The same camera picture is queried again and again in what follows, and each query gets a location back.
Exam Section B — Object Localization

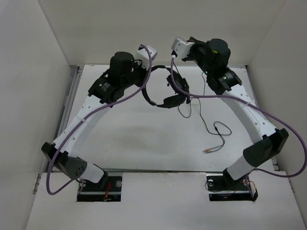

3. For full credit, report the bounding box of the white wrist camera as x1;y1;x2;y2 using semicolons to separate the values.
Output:
134;46;157;70
171;37;195;59

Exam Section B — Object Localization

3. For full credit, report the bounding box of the left aluminium rail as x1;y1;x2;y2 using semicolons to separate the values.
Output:
32;66;83;195

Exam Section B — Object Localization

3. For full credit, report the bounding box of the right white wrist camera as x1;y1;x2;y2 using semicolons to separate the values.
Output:
171;37;195;59

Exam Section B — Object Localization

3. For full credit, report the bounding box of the purple cable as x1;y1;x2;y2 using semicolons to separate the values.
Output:
46;44;154;196
170;56;304;178

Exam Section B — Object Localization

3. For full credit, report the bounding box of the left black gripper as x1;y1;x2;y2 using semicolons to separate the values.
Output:
122;57;152;90

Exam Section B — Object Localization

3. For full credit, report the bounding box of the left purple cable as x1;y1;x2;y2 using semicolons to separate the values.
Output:
46;44;154;196

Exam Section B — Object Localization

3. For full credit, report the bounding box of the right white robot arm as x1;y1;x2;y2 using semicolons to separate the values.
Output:
176;37;289;189

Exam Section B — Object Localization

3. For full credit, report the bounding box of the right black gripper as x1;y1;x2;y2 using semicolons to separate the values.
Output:
182;35;213;76

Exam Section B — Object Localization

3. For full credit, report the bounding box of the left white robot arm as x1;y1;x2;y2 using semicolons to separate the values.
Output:
42;46;157;190

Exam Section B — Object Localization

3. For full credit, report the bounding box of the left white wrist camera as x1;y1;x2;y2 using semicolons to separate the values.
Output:
134;46;157;70

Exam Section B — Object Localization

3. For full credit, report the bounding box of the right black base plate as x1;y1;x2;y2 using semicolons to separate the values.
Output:
205;173;259;202

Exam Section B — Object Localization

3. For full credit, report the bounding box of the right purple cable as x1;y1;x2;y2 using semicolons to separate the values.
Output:
170;56;304;178

